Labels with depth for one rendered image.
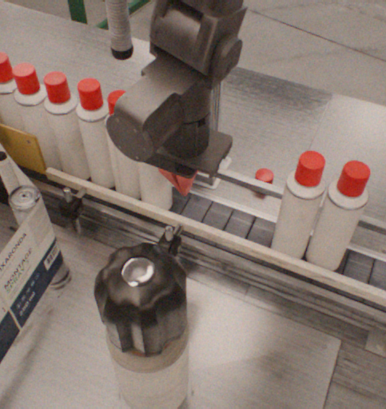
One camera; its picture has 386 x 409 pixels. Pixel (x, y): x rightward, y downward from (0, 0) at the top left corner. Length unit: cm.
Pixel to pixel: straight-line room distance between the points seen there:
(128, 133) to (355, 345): 48
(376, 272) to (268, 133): 37
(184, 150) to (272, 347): 30
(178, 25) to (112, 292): 25
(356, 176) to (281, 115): 47
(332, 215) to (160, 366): 31
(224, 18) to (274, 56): 222
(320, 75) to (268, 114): 155
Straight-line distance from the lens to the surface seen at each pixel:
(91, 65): 122
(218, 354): 72
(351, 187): 65
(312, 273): 76
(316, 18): 303
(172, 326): 46
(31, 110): 82
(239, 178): 78
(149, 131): 50
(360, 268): 82
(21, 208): 64
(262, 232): 82
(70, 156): 85
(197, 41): 48
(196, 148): 60
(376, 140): 108
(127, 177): 80
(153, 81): 51
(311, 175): 65
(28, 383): 73
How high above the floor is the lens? 154
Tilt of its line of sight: 51 degrees down
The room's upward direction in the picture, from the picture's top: straight up
